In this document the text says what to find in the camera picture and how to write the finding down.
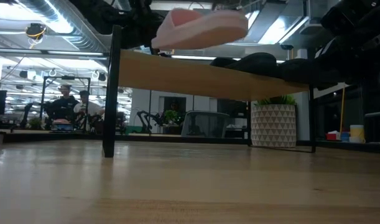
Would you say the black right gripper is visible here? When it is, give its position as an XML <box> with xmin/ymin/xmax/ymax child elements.
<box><xmin>313</xmin><ymin>30</ymin><xmax>380</xmax><ymax>91</ymax></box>

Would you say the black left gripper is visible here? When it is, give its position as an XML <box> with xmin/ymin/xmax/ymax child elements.
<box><xmin>121</xmin><ymin>0</ymin><xmax>165</xmax><ymax>49</ymax></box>

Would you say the black foam slide sandal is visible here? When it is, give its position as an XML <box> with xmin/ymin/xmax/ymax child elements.
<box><xmin>276</xmin><ymin>57</ymin><xmax>321</xmax><ymax>85</ymax></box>
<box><xmin>209</xmin><ymin>52</ymin><xmax>279</xmax><ymax>78</ymax></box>

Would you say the pink foam slide sandal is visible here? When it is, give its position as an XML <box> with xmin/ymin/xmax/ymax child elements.
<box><xmin>151</xmin><ymin>8</ymin><xmax>249</xmax><ymax>51</ymax></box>

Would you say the wooden shelf with black legs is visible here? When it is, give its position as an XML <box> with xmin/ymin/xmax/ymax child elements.
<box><xmin>102</xmin><ymin>24</ymin><xmax>317</xmax><ymax>159</ymax></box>

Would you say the yellow cup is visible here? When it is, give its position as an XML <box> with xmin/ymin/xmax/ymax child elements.
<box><xmin>350</xmin><ymin>124</ymin><xmax>367</xmax><ymax>144</ymax></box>

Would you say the small background plant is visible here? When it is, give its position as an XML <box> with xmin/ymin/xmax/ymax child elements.
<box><xmin>29</xmin><ymin>116</ymin><xmax>43</xmax><ymax>130</ymax></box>
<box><xmin>162</xmin><ymin>109</ymin><xmax>182</xmax><ymax>126</ymax></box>

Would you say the person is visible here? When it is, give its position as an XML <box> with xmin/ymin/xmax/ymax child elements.
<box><xmin>73</xmin><ymin>90</ymin><xmax>106</xmax><ymax>131</ymax></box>
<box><xmin>48</xmin><ymin>84</ymin><xmax>80</xmax><ymax>125</ymax></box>

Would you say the green plant in patterned pot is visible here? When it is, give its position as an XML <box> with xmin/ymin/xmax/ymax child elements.
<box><xmin>250</xmin><ymin>94</ymin><xmax>299</xmax><ymax>149</ymax></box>

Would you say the grey mesh office chair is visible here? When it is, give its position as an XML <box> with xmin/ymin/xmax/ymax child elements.
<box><xmin>180</xmin><ymin>110</ymin><xmax>231</xmax><ymax>139</ymax></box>

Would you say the pink and blue object stack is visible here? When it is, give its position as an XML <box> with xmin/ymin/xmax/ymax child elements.
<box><xmin>52</xmin><ymin>118</ymin><xmax>74</xmax><ymax>131</ymax></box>

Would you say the silver ceiling duct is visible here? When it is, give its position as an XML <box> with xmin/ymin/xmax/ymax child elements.
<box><xmin>9</xmin><ymin>0</ymin><xmax>111</xmax><ymax>54</ymax></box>

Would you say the black background rig frame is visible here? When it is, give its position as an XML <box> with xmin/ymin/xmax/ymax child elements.
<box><xmin>41</xmin><ymin>75</ymin><xmax>91</xmax><ymax>131</ymax></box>

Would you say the ceiling cable reel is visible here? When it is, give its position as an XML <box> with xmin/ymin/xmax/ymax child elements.
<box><xmin>24</xmin><ymin>22</ymin><xmax>48</xmax><ymax>41</ymax></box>

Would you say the black aluminium table frame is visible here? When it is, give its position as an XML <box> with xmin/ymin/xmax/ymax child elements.
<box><xmin>0</xmin><ymin>130</ymin><xmax>380</xmax><ymax>154</ymax></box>

